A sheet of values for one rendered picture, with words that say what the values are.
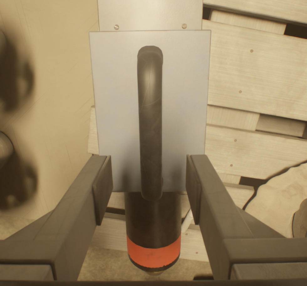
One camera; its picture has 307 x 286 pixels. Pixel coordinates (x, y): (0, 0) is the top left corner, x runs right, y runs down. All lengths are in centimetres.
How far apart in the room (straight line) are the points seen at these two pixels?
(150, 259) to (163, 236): 5
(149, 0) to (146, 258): 39
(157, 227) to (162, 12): 31
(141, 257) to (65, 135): 37
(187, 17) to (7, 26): 46
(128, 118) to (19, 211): 60
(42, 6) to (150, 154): 49
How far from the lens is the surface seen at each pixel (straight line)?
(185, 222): 54
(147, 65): 22
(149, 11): 33
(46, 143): 67
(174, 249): 43
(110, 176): 16
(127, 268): 88
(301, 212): 60
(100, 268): 89
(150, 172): 24
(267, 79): 48
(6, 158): 69
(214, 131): 47
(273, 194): 55
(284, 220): 56
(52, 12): 62
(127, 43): 27
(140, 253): 42
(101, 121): 28
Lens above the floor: 58
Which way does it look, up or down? 73 degrees down
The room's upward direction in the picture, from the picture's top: 179 degrees counter-clockwise
